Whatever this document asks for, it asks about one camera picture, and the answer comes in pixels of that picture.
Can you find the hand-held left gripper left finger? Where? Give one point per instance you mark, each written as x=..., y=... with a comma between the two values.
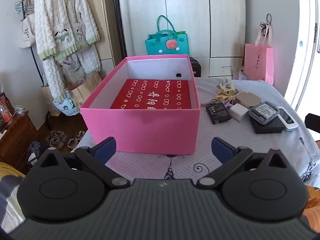
x=106, y=148

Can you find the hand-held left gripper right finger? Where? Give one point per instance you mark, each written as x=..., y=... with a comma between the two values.
x=221, y=150

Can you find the white pocket router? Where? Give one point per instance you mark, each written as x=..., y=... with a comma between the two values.
x=288, y=120

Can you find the black phone battery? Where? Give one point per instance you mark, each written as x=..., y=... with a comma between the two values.
x=218, y=113

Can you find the pink cardboard box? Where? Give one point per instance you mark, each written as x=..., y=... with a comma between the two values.
x=140, y=130

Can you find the black device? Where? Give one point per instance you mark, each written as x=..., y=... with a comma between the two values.
x=265, y=128

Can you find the grey pocket router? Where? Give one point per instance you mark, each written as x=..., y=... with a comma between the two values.
x=263, y=112

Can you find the beige rounded device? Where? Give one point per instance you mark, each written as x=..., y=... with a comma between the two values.
x=247, y=98

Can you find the white charger cube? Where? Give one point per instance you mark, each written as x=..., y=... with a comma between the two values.
x=237, y=112

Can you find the metal keys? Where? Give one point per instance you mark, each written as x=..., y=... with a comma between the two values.
x=210, y=102

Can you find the grey sneaker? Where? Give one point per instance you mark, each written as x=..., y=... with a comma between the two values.
x=58, y=135
x=55, y=143

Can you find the yellow clips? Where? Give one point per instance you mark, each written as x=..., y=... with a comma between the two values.
x=221, y=96

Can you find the white green printed bag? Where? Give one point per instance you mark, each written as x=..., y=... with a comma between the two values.
x=66, y=103

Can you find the large brown paper bag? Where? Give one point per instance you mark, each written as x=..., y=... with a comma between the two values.
x=83, y=90

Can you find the red printed flat box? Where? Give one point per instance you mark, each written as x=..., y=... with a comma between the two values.
x=150, y=101

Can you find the black trash bin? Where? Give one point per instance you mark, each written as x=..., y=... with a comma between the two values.
x=35, y=153

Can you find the small brown paper bag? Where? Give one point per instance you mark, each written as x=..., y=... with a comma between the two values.
x=48, y=100

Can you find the white plastic bag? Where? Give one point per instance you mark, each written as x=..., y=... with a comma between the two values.
x=238, y=74

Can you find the orange striped cloth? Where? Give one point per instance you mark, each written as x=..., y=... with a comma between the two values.
x=313, y=205

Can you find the pink paper gift bag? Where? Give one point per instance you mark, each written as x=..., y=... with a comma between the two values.
x=257, y=62

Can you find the wooden nightstand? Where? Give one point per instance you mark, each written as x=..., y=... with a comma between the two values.
x=17, y=140

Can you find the yellow cloth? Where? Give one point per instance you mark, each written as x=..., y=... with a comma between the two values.
x=10, y=170

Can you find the orange drink bottle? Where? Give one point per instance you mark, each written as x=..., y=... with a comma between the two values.
x=7, y=116

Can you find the grey white bedding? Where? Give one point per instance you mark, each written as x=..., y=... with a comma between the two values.
x=8, y=200

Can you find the teal felt handbag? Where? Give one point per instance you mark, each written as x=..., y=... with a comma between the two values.
x=160, y=45

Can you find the white wardrobe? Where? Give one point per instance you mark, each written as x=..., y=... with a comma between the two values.
x=225, y=17

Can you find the white fleece pajamas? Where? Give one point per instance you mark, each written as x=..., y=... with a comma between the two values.
x=62, y=17

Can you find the white canvas tote bag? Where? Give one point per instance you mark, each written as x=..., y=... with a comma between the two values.
x=26, y=33

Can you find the black door frame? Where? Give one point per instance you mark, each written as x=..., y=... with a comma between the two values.
x=120, y=17

